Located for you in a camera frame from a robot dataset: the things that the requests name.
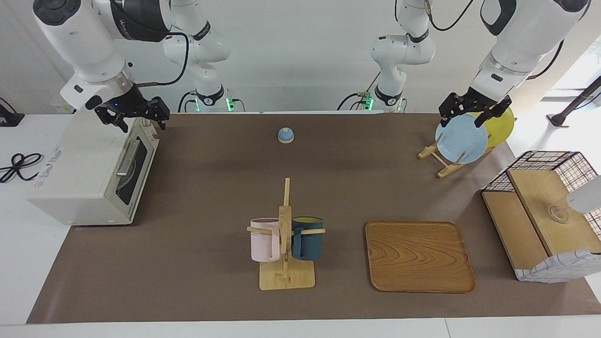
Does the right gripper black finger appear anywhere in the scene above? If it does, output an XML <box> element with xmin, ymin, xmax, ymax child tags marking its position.
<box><xmin>94</xmin><ymin>104</ymin><xmax>131</xmax><ymax>133</ymax></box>
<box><xmin>145</xmin><ymin>96</ymin><xmax>170</xmax><ymax>131</ymax></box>

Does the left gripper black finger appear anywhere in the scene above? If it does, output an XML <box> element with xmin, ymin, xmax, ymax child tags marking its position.
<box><xmin>474</xmin><ymin>97</ymin><xmax>513</xmax><ymax>128</ymax></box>
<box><xmin>439</xmin><ymin>92</ymin><xmax>468</xmax><ymax>127</ymax></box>

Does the oven glass door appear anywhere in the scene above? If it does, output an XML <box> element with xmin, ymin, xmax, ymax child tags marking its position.
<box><xmin>107</xmin><ymin>134</ymin><xmax>159</xmax><ymax>224</ymax></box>

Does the cream toaster oven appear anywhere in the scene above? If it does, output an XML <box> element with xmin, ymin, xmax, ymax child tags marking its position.
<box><xmin>27</xmin><ymin>104</ymin><xmax>160</xmax><ymax>227</ymax></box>

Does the yellow plate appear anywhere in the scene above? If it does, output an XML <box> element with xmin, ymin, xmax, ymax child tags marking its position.
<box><xmin>470</xmin><ymin>107</ymin><xmax>516</xmax><ymax>148</ymax></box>

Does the light blue plate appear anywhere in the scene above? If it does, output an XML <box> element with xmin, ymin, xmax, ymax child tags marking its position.
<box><xmin>435</xmin><ymin>114</ymin><xmax>489</xmax><ymax>165</ymax></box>

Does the wooden plate rack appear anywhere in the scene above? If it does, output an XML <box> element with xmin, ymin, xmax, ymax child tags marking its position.
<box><xmin>417</xmin><ymin>133</ymin><xmax>493</xmax><ymax>179</ymax></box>

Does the black stand leg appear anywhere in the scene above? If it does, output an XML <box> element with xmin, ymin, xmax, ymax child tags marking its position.
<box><xmin>547</xmin><ymin>75</ymin><xmax>601</xmax><ymax>127</ymax></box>

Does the black device on table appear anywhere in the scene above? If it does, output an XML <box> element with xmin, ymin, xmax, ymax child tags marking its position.
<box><xmin>0</xmin><ymin>98</ymin><xmax>25</xmax><ymax>127</ymax></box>

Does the small clear glass piece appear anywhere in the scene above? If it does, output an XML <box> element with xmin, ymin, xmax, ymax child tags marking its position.
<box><xmin>547</xmin><ymin>203</ymin><xmax>570</xmax><ymax>224</ymax></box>

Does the white rounded device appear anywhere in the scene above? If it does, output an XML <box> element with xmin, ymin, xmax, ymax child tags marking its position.
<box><xmin>566</xmin><ymin>176</ymin><xmax>601</xmax><ymax>214</ymax></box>

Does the brown table mat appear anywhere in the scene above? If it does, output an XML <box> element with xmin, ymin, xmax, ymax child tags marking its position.
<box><xmin>26</xmin><ymin>112</ymin><xmax>601</xmax><ymax>324</ymax></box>

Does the brown wooden tray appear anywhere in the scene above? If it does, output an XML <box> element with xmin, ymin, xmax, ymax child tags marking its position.
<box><xmin>365</xmin><ymin>221</ymin><xmax>477</xmax><ymax>294</ymax></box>

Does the checkered white cloth liner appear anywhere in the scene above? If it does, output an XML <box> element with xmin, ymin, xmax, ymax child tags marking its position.
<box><xmin>514</xmin><ymin>247</ymin><xmax>601</xmax><ymax>284</ymax></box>

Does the pink mug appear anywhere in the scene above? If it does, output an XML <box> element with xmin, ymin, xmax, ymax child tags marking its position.
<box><xmin>249</xmin><ymin>217</ymin><xmax>282</xmax><ymax>262</ymax></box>

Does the dark blue mug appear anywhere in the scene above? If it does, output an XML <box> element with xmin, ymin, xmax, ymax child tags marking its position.
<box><xmin>291</xmin><ymin>216</ymin><xmax>324</xmax><ymax>261</ymax></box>

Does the wooden mug rack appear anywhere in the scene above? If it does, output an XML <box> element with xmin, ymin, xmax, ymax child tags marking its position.
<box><xmin>247</xmin><ymin>177</ymin><xmax>326</xmax><ymax>291</ymax></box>

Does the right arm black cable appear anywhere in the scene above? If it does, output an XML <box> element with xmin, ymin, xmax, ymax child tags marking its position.
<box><xmin>136</xmin><ymin>32</ymin><xmax>191</xmax><ymax>87</ymax></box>

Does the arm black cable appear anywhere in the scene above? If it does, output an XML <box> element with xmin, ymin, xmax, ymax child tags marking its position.
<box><xmin>424</xmin><ymin>0</ymin><xmax>570</xmax><ymax>79</ymax></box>
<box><xmin>136</xmin><ymin>32</ymin><xmax>191</xmax><ymax>87</ymax></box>

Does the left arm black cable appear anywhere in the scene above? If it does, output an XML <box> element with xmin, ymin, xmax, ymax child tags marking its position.
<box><xmin>424</xmin><ymin>0</ymin><xmax>570</xmax><ymax>79</ymax></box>

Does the wire basket with wooden boards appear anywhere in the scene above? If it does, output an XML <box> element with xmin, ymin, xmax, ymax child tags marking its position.
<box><xmin>481</xmin><ymin>150</ymin><xmax>601</xmax><ymax>283</ymax></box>

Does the coiled black cable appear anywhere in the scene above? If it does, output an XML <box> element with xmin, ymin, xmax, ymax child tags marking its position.
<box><xmin>0</xmin><ymin>153</ymin><xmax>44</xmax><ymax>184</ymax></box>

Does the black base cable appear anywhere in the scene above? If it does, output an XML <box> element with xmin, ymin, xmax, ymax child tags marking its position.
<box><xmin>337</xmin><ymin>70</ymin><xmax>382</xmax><ymax>111</ymax></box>

